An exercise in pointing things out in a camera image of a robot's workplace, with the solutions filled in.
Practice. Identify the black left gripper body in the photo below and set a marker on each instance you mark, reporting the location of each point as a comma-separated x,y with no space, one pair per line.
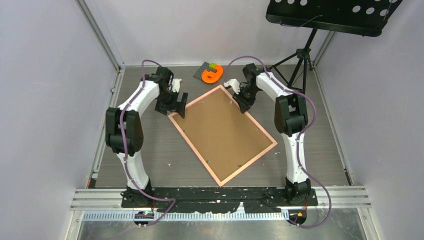
167,101

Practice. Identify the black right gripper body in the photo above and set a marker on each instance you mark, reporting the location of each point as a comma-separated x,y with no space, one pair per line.
246,96

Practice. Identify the pink wooden picture frame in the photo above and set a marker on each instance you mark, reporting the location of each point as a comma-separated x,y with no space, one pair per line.
205,165

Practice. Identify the brown cardboard backing board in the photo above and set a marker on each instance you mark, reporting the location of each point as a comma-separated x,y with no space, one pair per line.
222,132

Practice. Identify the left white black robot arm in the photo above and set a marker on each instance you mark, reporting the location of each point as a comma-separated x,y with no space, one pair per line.
124,131

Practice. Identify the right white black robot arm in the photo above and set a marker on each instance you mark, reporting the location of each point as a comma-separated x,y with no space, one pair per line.
290,119

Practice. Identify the green toy brick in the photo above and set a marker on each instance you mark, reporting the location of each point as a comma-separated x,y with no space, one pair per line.
211,67

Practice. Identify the grey building plate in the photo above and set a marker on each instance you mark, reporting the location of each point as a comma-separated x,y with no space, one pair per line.
198,73

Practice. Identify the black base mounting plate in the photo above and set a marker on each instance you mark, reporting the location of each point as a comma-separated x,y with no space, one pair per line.
216,200

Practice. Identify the black music stand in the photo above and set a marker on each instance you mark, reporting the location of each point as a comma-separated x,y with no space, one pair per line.
365,18

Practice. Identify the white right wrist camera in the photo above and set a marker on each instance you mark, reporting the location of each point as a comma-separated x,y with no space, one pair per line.
233,84

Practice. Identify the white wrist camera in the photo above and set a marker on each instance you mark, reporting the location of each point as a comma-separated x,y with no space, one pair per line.
175,85
233,84

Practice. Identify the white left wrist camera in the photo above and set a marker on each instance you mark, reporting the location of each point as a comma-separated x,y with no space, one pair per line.
175,85

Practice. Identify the aluminium rail front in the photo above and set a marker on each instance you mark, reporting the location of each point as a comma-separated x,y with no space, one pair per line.
105,204

